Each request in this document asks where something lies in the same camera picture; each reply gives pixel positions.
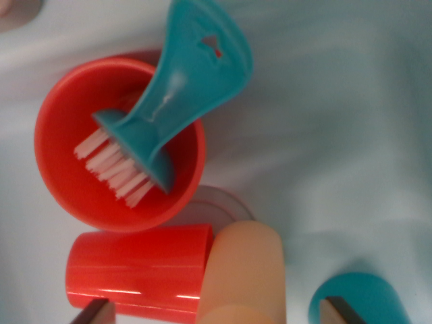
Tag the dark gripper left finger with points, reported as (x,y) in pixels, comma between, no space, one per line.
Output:
(101,314)

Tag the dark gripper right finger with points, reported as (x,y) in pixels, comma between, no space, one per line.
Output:
(337,314)

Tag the beige detergent bottle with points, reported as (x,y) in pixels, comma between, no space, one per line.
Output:
(243,270)

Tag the light blue toy sink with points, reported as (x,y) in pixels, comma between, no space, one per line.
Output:
(337,135)

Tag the teal tumbler cup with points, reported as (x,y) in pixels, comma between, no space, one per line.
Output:
(371,293)

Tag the red tumbler cup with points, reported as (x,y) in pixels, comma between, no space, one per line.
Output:
(135,263)

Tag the red bowl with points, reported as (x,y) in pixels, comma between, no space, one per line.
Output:
(67,152)

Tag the teal dish brush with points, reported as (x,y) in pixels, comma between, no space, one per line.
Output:
(189,84)

